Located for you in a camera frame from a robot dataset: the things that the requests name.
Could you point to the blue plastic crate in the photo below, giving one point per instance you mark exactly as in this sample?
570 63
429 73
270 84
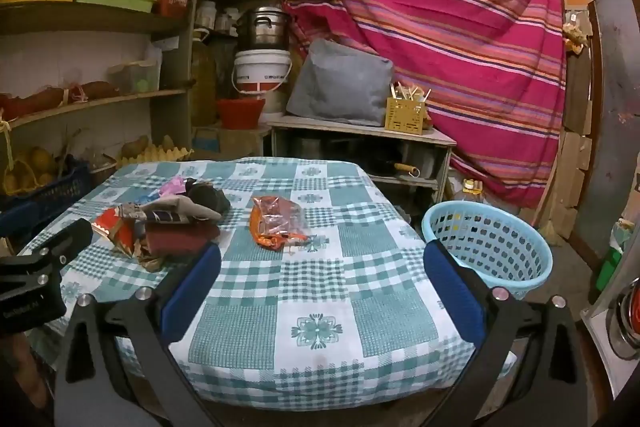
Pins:
55 194

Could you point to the wooden wall shelf unit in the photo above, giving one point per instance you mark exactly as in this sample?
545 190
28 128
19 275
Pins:
90 19

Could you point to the red striped cloth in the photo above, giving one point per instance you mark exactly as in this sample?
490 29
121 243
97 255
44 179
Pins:
425 32

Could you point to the brown box blue label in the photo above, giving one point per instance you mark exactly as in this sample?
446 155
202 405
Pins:
220 141

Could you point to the red white wrapper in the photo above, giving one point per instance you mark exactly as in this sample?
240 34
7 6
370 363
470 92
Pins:
107 223

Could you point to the white plastic jar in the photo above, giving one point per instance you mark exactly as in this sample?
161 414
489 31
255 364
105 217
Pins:
231 18
206 16

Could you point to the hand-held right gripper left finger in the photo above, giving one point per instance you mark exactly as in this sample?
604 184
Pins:
192 294

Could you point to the red plastic basin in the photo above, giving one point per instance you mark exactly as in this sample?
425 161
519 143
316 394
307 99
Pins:
240 113

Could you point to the white plastic bucket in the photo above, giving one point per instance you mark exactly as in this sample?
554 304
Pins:
262 72

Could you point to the grey cushion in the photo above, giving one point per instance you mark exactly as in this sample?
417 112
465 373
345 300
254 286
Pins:
340 82

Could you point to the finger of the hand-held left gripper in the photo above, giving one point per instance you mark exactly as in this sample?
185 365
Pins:
65 242

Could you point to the pink wrapper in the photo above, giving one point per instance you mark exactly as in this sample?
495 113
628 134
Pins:
172 187

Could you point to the steel pot on counter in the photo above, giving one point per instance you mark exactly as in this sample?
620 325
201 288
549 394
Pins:
620 332

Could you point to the maroon box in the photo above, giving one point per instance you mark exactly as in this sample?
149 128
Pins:
180 241

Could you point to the brown paper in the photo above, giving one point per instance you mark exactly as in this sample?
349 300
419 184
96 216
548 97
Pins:
130 252

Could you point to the grey metal door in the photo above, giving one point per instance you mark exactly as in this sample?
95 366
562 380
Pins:
610 107

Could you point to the low wooden shelf cabinet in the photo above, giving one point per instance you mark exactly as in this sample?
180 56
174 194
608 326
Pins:
350 127

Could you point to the yellow utensil holder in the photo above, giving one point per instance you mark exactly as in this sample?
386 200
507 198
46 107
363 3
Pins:
405 117

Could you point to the bag of yellow fruit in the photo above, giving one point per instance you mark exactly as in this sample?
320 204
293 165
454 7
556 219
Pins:
27 169

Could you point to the green bin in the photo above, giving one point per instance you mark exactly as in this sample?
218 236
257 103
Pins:
607 264

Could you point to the yellow label oil bottle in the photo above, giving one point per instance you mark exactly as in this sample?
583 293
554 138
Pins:
470 192

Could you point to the large yellow oil jug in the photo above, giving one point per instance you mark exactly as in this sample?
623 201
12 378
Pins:
204 77

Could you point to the green checkered tablecloth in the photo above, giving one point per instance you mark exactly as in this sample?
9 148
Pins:
310 277

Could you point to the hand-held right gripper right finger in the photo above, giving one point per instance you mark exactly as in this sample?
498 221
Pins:
455 292

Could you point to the clear plastic container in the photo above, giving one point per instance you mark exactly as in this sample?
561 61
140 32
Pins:
132 77

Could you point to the orange snack wrapper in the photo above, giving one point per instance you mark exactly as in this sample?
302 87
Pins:
277 219

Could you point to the cardboard wall pieces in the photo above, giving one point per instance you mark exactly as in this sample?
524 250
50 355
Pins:
575 117

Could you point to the light blue plastic basket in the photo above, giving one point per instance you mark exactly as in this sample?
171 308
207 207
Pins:
527 281

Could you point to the steel cooking pot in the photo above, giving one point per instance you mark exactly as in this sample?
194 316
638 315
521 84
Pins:
265 29

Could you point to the person's left forearm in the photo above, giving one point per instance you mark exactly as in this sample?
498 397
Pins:
20 357

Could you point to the dried yellow bundle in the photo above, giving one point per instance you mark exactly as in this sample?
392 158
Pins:
575 36

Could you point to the white counter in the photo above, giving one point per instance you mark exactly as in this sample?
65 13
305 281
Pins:
600 347

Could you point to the yellow egg tray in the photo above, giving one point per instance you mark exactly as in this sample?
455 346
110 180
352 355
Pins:
160 153

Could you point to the small red basket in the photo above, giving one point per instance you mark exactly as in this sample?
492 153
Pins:
172 4

